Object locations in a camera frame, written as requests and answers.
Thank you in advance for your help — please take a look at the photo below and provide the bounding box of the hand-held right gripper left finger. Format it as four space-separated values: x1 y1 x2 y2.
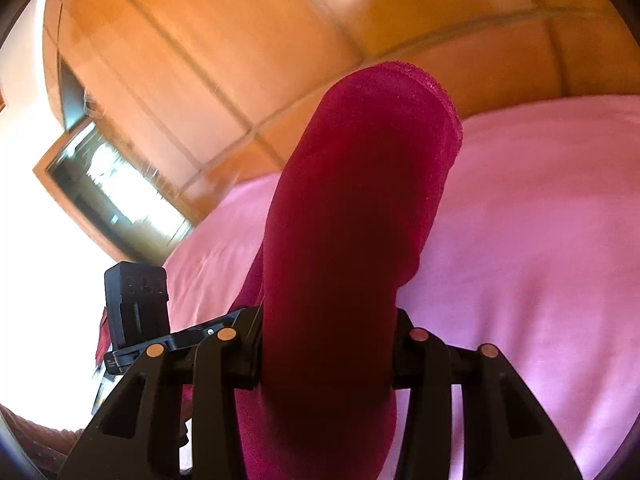
59 310 264 480

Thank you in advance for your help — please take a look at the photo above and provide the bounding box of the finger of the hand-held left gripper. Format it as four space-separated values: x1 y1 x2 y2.
104 309 251 376

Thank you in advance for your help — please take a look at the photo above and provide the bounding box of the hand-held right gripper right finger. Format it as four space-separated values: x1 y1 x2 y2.
392 310 584 480

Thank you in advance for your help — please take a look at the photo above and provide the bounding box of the dark red towel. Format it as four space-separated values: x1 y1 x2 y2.
182 60 464 480

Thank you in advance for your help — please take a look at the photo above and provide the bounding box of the wood framed mirror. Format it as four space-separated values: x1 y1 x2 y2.
33 119 197 262

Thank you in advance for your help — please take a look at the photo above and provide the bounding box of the pink bed sheet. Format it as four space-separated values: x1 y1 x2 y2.
162 92 640 480

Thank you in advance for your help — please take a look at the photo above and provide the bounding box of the wooden wardrobe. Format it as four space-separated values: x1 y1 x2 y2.
40 0 640 261

